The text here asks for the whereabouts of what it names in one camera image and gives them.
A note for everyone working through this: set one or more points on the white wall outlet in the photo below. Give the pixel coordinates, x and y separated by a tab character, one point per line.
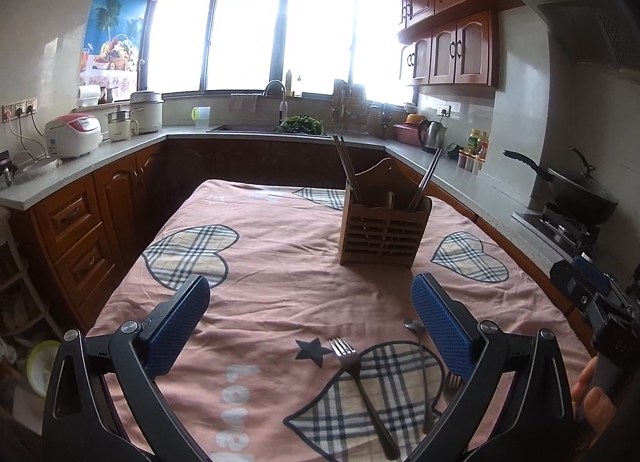
443	110

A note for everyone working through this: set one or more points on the metal dish rack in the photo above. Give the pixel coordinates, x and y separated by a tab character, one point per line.
350	106

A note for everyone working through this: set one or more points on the large white cooker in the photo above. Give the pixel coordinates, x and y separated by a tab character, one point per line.
146	111

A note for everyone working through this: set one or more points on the pink dish cloth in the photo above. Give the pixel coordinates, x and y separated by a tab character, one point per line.
244	102

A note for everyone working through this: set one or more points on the small white electric pot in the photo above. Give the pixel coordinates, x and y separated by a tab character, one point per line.
121	126

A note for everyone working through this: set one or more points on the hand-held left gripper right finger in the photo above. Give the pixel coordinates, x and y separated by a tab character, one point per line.
442	327

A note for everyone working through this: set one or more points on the white round plate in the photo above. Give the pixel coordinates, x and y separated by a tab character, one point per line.
37	165

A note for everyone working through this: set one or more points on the gas stove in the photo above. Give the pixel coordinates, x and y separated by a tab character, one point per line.
560	232

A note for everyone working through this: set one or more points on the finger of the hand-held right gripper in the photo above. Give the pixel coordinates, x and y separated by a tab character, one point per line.
592	274
565	287

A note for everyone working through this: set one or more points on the person's right hand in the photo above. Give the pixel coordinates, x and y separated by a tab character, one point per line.
595	404

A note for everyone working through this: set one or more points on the green and white pitcher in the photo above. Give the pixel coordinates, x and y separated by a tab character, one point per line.
202	116

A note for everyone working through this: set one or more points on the grey kitchen countertop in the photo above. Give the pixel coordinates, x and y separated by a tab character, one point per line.
100	156

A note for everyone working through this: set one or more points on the green rimmed white bowl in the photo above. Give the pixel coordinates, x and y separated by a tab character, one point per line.
42	369

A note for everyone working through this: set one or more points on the wooden utensil holder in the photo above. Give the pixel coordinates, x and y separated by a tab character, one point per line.
382	237

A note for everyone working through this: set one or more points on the kitchen sink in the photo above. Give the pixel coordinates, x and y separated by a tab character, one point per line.
240	128

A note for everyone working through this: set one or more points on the wall outlet strip with plugs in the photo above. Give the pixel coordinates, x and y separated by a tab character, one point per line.
19	109

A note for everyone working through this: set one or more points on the dark chopsticks pair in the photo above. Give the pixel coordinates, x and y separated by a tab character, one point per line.
345	166

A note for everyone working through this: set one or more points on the wooden lower cabinets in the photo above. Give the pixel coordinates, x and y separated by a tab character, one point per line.
75	242

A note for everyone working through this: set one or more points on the large kitchen window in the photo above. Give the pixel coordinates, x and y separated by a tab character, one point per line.
240	41

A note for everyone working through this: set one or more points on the metal fork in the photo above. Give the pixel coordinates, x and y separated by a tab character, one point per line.
452	387
365	397

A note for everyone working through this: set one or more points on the yellow bottle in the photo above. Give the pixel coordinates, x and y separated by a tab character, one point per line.
289	84

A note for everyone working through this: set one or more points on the metal spoon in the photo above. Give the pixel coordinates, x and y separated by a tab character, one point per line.
420	342

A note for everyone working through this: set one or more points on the tropical wall poster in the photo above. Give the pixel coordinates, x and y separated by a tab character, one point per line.
115	26

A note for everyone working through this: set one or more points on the pink basin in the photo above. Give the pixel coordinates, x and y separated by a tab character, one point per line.
406	134

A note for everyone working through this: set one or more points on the curved kitchen faucet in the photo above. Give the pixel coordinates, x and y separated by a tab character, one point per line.
283	101

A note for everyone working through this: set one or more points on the steel electric kettle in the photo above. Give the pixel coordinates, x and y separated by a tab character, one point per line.
432	136

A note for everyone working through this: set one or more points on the small green container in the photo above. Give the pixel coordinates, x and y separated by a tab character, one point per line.
454	149

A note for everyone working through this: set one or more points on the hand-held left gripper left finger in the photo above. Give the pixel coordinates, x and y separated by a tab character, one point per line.
177	327

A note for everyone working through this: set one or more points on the seasoning bottles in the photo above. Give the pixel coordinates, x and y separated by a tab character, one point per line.
477	140

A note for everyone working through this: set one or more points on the metal chopstick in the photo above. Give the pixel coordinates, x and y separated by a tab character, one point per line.
431	176
425	181

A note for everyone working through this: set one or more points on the paper towel roll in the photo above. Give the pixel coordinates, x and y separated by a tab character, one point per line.
90	96

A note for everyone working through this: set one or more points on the small black device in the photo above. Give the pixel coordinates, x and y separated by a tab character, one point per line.
6	169

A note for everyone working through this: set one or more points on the pink tablecloth with plaid hearts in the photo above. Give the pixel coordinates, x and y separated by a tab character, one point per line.
280	282

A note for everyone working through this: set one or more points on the green leafy vegetables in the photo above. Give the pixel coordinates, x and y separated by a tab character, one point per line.
300	124

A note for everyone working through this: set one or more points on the white and red rice cooker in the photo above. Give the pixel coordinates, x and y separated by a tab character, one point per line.
72	134

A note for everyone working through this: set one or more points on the orange bowl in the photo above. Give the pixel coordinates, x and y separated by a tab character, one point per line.
414	119

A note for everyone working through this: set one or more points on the knife holder with tools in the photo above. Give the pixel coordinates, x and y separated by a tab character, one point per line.
384	119

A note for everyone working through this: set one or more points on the range hood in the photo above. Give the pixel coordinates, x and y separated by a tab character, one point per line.
585	6

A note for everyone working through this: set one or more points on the row of spice jars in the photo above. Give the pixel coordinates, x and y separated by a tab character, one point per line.
470	161

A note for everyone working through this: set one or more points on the red-brown chopstick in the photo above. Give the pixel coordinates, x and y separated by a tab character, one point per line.
351	166

